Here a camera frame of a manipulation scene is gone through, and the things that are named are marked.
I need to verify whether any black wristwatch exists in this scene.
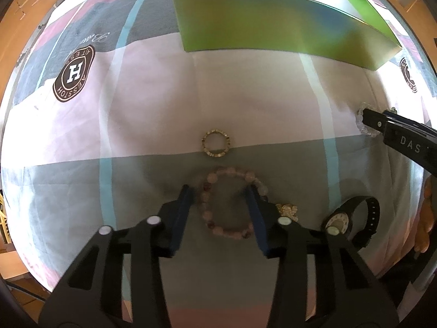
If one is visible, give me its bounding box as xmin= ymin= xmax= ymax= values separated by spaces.
xmin=321 ymin=195 xmax=381 ymax=251

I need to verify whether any person's hand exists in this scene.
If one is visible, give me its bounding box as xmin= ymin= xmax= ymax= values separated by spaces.
xmin=414 ymin=176 xmax=436 ymax=253

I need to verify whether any pink stone bead bracelet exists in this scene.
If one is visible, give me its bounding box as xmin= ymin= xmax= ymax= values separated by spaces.
xmin=199 ymin=166 xmax=270 ymax=240

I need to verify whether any pink grey patchwork bedsheet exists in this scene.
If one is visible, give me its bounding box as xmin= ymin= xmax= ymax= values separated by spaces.
xmin=1 ymin=0 xmax=436 ymax=327

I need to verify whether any gold angel charm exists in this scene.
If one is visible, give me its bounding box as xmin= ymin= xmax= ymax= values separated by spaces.
xmin=276 ymin=204 xmax=299 ymax=222

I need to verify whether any gold studded ring bracelet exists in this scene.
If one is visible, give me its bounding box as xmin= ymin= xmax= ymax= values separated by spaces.
xmin=200 ymin=128 xmax=232 ymax=159

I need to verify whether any wooden bed frame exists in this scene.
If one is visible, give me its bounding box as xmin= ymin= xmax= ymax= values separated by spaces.
xmin=387 ymin=0 xmax=436 ymax=45

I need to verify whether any green open cardboard box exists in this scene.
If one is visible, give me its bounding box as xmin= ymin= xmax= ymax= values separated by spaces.
xmin=173 ymin=0 xmax=401 ymax=70

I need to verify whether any clear crystal bead bracelet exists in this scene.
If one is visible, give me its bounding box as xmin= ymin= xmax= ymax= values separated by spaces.
xmin=355 ymin=101 xmax=380 ymax=139

